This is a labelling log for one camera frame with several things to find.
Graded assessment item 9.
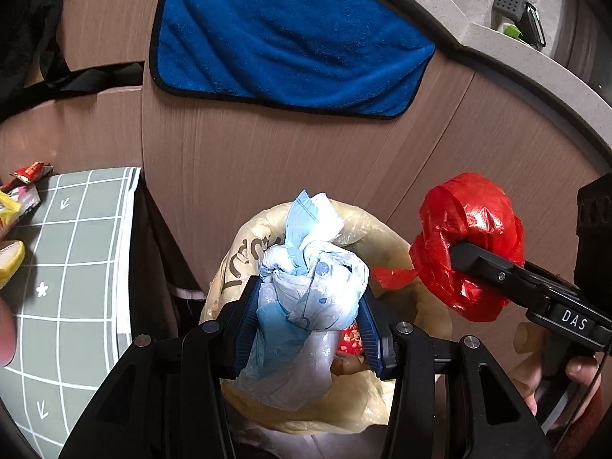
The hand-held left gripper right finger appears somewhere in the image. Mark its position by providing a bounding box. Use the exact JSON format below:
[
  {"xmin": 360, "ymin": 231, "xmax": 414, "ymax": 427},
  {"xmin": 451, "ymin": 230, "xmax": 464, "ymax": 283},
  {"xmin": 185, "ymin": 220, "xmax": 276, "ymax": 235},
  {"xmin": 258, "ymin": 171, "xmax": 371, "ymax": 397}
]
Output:
[{"xmin": 356, "ymin": 294, "xmax": 558, "ymax": 459}]

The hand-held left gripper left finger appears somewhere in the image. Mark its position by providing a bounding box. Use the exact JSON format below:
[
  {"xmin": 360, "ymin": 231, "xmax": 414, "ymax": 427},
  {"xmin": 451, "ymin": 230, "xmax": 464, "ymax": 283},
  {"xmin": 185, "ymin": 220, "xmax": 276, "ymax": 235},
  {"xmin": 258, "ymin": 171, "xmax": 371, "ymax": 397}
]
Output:
[{"xmin": 57, "ymin": 275, "xmax": 261, "ymax": 459}]

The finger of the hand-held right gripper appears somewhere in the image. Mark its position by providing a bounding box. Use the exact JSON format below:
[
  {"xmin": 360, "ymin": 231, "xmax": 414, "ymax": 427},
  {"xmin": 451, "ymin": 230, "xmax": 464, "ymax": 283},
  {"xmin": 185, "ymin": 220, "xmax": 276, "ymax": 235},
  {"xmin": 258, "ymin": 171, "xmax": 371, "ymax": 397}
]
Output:
[{"xmin": 448, "ymin": 240, "xmax": 580, "ymax": 315}]

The red paper cup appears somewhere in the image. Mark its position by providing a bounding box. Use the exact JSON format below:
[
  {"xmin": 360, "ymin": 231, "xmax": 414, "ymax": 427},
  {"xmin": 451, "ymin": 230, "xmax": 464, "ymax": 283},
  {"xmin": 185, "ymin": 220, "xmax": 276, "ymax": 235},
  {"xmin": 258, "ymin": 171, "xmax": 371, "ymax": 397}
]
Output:
[{"xmin": 337, "ymin": 322, "xmax": 366, "ymax": 357}]

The red plastic bag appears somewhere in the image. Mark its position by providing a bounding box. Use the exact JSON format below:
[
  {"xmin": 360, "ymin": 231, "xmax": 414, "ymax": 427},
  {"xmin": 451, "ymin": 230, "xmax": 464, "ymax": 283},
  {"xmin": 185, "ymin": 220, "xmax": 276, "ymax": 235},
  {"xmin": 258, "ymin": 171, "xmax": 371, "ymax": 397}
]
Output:
[{"xmin": 372, "ymin": 172, "xmax": 525, "ymax": 323}]

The white blue plastic bag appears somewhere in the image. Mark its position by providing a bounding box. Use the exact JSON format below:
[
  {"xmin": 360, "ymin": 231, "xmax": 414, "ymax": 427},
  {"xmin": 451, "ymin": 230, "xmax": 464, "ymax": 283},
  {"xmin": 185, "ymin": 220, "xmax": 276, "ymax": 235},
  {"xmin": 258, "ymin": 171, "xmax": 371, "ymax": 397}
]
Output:
[{"xmin": 236, "ymin": 190, "xmax": 371, "ymax": 412}]

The yellow trash bag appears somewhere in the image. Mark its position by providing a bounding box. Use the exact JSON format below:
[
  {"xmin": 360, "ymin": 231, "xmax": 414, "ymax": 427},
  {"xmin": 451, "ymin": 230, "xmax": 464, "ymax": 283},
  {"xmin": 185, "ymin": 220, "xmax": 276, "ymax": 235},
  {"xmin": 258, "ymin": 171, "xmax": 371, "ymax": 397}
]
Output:
[{"xmin": 200, "ymin": 200, "xmax": 452, "ymax": 433}]

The floral packet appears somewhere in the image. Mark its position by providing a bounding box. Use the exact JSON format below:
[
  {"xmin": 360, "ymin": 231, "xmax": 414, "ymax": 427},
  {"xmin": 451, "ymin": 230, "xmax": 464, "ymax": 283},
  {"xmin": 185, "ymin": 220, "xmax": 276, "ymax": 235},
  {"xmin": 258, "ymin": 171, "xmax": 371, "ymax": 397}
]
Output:
[{"xmin": 5, "ymin": 184, "xmax": 41, "ymax": 223}]

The person's right hand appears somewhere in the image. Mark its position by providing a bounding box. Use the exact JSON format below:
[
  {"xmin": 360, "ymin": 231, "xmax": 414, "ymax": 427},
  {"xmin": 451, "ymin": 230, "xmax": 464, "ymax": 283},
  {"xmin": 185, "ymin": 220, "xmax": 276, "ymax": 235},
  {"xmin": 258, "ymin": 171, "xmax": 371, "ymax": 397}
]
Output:
[{"xmin": 564, "ymin": 358, "xmax": 604, "ymax": 395}]

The grey checked tablecloth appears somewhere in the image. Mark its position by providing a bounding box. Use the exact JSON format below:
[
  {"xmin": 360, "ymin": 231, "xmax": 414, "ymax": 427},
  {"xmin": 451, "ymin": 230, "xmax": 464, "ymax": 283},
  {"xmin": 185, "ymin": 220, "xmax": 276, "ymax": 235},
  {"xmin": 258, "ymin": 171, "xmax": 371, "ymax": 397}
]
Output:
[{"xmin": 0, "ymin": 167, "xmax": 142, "ymax": 445}]

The grey stone countertop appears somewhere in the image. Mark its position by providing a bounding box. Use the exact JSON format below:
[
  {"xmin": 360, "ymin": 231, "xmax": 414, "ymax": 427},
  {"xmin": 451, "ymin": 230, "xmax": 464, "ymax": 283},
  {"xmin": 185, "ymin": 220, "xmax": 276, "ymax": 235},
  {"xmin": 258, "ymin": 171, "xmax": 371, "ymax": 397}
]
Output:
[{"xmin": 368, "ymin": 0, "xmax": 612, "ymax": 175}]

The yellow plastic wrapper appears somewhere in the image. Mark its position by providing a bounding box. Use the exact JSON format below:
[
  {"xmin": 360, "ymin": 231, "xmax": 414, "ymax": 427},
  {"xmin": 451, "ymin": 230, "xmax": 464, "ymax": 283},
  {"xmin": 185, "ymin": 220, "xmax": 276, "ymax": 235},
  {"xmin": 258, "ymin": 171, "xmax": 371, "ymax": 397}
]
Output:
[{"xmin": 0, "ymin": 240, "xmax": 26, "ymax": 288}]

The black utensil holder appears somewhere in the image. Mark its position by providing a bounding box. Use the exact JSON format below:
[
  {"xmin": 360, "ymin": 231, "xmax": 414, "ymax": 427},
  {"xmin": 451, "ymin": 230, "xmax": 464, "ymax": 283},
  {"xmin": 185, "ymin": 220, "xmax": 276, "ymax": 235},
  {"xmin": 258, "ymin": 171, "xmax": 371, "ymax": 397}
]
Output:
[{"xmin": 492, "ymin": 0, "xmax": 527, "ymax": 20}]

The small red foil wrapper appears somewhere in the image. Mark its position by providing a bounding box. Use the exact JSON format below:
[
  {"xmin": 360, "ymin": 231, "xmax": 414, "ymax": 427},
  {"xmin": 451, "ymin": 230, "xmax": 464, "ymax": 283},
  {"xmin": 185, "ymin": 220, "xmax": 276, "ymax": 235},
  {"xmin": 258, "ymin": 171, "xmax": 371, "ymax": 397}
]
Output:
[{"xmin": 0, "ymin": 161, "xmax": 53, "ymax": 189}]

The blue towel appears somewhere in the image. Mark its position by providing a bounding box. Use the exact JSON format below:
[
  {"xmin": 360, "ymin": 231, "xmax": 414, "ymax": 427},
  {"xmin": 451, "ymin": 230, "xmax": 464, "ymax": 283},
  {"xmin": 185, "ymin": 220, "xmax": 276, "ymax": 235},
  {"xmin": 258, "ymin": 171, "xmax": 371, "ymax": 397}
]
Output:
[{"xmin": 150, "ymin": 0, "xmax": 436, "ymax": 119}]

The black bag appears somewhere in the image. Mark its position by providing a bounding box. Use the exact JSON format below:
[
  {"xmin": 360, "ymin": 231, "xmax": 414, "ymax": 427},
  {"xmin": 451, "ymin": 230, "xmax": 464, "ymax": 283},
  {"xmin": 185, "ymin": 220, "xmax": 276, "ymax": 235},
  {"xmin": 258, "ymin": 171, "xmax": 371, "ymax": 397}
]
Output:
[{"xmin": 0, "ymin": 0, "xmax": 144, "ymax": 120}]

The black wire rack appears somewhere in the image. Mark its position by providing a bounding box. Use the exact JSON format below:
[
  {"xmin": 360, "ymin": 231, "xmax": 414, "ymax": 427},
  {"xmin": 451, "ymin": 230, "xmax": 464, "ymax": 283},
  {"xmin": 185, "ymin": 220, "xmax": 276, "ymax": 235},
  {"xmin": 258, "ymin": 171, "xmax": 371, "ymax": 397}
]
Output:
[{"xmin": 519, "ymin": 2, "xmax": 546, "ymax": 49}]

